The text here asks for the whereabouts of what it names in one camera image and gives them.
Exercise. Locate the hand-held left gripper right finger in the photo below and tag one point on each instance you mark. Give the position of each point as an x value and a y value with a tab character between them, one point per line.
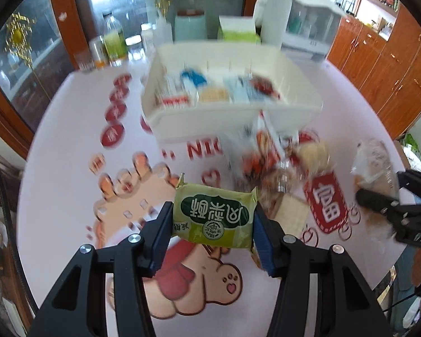
265	249

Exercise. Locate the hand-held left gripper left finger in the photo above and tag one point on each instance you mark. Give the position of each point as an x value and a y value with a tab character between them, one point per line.
161	238

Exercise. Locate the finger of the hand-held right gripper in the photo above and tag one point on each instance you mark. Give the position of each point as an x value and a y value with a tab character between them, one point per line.
417	186
375	202

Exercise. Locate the clear packet with text print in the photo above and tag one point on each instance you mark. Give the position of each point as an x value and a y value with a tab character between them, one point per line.
375	168

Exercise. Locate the beige wafer packet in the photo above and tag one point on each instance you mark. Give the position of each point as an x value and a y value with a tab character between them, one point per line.
291	214

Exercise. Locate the green snack packet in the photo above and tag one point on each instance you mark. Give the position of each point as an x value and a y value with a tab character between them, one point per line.
214	214

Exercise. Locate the yellow cracker packet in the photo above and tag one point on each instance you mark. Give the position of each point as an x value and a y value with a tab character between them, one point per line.
314	154

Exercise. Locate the clear red print packet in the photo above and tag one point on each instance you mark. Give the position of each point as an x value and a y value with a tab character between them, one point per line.
252	154

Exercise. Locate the white red-edged packet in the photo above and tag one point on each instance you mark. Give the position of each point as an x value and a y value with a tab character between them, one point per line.
268	128

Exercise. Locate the white plastic storage bin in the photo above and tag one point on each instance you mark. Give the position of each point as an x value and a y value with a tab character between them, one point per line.
231	123

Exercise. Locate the red white cookie packet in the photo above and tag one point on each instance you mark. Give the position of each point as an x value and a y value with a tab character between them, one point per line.
172	101

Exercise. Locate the clear rice cracker packet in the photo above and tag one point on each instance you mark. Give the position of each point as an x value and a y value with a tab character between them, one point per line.
214	94

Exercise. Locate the orange white oat bar packet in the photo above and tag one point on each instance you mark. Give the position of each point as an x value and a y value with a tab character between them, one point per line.
165	84

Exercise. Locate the dark red snack packet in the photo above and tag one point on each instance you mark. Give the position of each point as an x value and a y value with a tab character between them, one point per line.
263	86

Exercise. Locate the large light blue packet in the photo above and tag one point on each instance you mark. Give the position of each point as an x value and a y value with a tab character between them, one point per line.
238	89

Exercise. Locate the blue white snack packet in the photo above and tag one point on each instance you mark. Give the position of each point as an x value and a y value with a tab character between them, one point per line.
193	79

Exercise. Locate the pink printed tablecloth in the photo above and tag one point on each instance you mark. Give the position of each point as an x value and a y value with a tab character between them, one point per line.
66	182

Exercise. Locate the wooden cabinet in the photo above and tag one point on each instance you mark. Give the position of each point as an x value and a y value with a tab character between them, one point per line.
382	66

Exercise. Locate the wooden display shelf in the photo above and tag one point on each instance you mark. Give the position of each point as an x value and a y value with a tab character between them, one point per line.
372	3

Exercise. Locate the small glass jar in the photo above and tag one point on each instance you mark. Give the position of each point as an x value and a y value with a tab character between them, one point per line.
135	47

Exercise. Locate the white countertop appliance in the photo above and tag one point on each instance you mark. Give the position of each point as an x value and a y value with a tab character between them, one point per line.
298	24

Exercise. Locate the clear glass cup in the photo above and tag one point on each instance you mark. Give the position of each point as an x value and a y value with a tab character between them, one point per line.
82	61

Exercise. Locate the metal can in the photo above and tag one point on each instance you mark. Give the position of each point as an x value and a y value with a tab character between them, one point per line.
98	54

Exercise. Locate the white pill bottle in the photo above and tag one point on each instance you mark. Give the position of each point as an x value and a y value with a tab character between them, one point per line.
147	38

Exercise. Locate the glass bottle with yellow liquid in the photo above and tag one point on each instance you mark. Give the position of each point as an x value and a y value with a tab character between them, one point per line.
114	38

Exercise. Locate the white squeeze bottle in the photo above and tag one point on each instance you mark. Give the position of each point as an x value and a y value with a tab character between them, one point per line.
163	30

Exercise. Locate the teal canister with brown lid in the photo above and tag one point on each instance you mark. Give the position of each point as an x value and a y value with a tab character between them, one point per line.
191	26

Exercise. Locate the green tissue box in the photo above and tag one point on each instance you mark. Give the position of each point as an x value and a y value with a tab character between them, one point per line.
238	30

